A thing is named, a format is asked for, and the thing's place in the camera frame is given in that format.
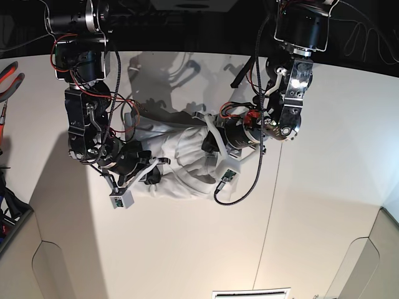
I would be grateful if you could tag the white vent grille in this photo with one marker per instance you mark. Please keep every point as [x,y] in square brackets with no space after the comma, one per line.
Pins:
[274,293]

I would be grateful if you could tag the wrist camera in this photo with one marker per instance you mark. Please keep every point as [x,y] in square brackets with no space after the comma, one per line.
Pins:
[122,199]
[228,169]

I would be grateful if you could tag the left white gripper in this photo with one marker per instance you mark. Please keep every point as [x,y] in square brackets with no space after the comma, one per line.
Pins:
[240,137]

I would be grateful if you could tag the white t-shirt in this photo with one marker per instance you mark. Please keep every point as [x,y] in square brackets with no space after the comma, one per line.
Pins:
[191,172]

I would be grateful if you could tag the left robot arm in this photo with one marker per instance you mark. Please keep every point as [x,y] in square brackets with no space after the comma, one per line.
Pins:
[299,28]

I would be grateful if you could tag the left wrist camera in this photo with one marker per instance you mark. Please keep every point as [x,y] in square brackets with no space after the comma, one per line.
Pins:
[228,169]

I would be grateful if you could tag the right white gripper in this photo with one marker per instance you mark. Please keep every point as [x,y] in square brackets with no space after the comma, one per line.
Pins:
[124,171]

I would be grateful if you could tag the grey bin with clutter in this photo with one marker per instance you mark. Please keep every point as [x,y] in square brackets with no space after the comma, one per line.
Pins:
[14,213]

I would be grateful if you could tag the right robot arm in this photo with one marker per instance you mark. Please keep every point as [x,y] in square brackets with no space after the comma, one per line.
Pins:
[80,56]

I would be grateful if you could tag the grey overhead box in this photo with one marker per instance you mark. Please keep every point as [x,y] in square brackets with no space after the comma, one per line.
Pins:
[194,5]

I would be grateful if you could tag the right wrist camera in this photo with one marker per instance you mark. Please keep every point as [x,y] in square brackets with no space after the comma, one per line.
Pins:
[122,199]

